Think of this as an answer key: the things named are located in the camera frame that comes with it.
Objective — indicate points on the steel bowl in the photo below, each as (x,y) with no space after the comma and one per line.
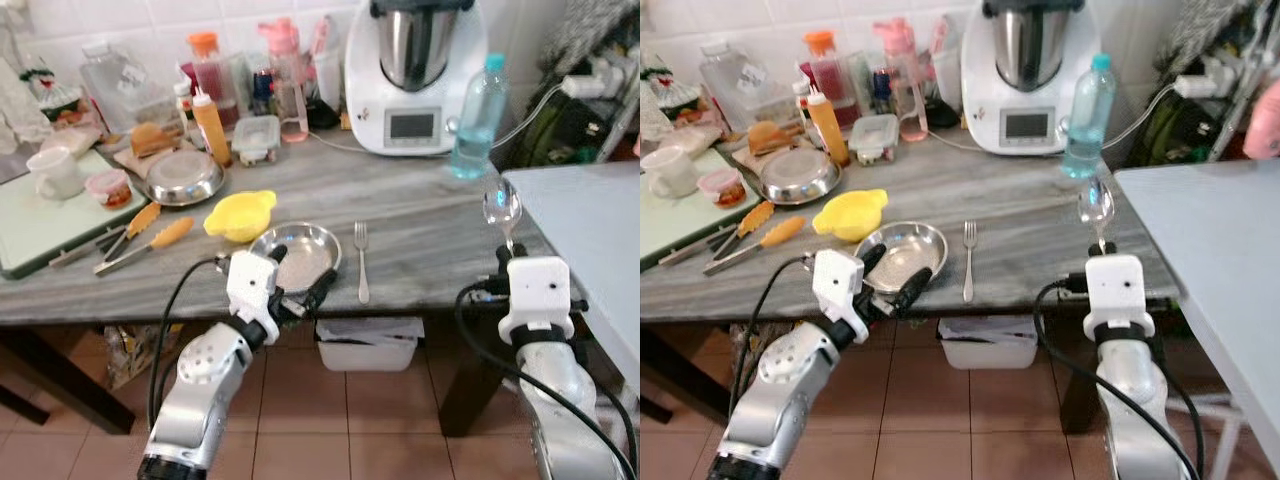
(305,250)
(915,245)

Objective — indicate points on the steel spoon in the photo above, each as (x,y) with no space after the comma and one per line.
(501,205)
(1096,205)

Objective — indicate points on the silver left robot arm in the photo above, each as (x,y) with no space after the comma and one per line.
(780,390)
(200,390)

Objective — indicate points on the steel fork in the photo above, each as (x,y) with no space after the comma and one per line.
(361,262)
(968,262)

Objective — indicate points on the yellow plastic bowl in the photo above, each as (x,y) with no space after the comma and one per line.
(850,214)
(240,215)

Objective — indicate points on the grey wooden table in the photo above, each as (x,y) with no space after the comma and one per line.
(1020,250)
(420,250)

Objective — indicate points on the white plastic bin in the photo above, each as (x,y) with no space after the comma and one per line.
(370,350)
(990,348)

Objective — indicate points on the white folding table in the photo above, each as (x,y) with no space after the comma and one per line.
(1210,260)
(590,230)

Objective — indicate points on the steel plate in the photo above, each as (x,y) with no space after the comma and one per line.
(185,178)
(798,177)

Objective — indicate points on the clear lidded food container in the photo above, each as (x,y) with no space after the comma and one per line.
(256,140)
(873,139)

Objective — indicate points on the clear blue-capped water bottle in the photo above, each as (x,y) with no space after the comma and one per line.
(1088,120)
(478,120)

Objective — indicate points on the orange sauce squeeze bottle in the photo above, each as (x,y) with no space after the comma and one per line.
(828,128)
(212,130)

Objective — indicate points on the printed snack bag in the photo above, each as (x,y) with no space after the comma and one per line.
(135,355)
(738,345)

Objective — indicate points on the white kitchen cooking machine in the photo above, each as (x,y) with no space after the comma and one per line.
(412,110)
(1030,110)

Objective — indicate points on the brown bread bun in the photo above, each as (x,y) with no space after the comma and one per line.
(768,138)
(152,140)

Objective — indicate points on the pink drinking bottle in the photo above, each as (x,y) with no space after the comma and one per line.
(292,90)
(908,90)

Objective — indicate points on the small cup with red sauce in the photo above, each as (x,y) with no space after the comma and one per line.
(108,190)
(720,188)

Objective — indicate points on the green cutting board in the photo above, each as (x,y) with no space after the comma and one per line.
(40,228)
(675,222)

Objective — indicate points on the orange-lidded red jar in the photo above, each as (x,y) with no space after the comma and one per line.
(212,80)
(828,78)

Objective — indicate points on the white mug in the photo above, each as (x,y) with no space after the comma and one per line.
(675,173)
(58,175)

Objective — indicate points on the clear plastic jug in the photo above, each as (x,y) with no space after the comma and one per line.
(125,90)
(745,88)

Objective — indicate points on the pink round device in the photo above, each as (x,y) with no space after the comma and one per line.
(1266,120)

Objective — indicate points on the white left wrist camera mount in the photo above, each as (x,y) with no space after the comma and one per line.
(835,283)
(250,285)

